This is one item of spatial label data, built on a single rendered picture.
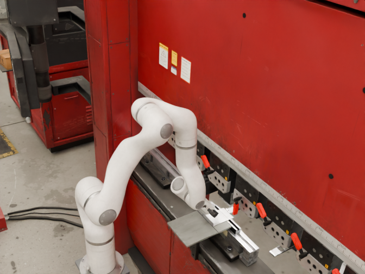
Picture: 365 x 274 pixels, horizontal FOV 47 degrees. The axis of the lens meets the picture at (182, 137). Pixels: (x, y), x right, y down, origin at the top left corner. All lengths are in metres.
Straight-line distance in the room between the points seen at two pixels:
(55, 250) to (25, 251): 0.22
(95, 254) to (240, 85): 0.90
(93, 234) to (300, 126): 0.89
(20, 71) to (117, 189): 1.08
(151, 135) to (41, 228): 2.26
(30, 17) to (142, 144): 1.10
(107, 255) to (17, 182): 2.45
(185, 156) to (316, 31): 0.71
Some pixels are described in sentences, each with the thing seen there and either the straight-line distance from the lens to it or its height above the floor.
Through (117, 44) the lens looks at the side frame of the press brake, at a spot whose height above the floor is 1.65.
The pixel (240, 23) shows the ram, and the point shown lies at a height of 1.99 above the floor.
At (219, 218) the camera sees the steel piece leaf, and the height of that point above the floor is 1.00.
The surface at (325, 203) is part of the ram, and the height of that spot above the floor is 1.51.
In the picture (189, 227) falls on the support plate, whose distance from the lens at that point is 2.10.
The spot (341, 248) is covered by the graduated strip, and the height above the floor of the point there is 1.39.
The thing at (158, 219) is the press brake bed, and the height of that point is 0.72.
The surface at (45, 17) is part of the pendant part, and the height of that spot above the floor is 1.79.
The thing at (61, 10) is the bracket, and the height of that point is 1.70.
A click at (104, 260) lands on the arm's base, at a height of 1.10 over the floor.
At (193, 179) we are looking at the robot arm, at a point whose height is 1.38.
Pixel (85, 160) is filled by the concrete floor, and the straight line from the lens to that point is 4.32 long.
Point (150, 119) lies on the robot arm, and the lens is 1.52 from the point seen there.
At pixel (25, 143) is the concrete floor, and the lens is 4.71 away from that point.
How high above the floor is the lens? 2.45
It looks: 32 degrees down
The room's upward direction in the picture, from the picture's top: 3 degrees clockwise
